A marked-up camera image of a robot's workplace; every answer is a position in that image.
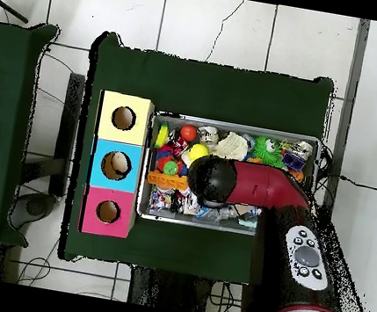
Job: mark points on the black rod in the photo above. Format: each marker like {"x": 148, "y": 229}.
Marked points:
{"x": 6, "y": 7}

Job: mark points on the yellow ball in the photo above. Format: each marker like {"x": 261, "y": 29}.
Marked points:
{"x": 198, "y": 151}

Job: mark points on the orange plastic tray block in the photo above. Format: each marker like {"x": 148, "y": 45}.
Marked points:
{"x": 167, "y": 179}

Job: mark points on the red-orange ball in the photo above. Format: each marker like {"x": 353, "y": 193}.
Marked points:
{"x": 188, "y": 132}

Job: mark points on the wooden box with three holes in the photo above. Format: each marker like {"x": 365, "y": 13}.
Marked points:
{"x": 135, "y": 154}

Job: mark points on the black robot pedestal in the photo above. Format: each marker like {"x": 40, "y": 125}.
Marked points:
{"x": 173, "y": 292}

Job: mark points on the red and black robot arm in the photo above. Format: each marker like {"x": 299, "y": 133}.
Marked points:
{"x": 269, "y": 187}

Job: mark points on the green cloth table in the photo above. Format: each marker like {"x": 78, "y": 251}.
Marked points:
{"x": 206, "y": 91}
{"x": 3, "y": 114}

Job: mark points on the cream waffle cloth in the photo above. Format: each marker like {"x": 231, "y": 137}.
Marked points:
{"x": 231, "y": 145}

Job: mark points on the yellow-green disc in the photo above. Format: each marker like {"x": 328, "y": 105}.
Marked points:
{"x": 161, "y": 135}

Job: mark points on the blue building block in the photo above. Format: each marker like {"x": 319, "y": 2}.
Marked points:
{"x": 293, "y": 159}

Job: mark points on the black floor stand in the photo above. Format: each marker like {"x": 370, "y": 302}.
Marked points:
{"x": 69, "y": 125}

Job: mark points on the green spiky googly-eyed toy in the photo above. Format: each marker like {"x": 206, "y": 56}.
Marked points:
{"x": 269, "y": 152}

